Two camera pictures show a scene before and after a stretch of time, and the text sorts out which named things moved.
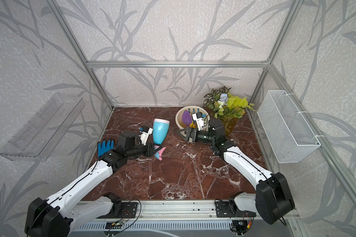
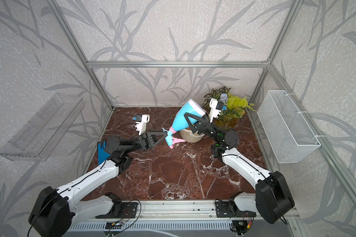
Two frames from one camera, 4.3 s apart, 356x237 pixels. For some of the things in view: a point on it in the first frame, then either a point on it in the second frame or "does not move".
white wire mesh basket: [291, 137] does not move
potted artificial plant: [226, 106] does not move
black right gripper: [190, 131] -> [204, 126]
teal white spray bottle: [160, 129] -> [181, 123]
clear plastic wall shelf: [34, 141] does not move
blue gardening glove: [104, 149] does not move
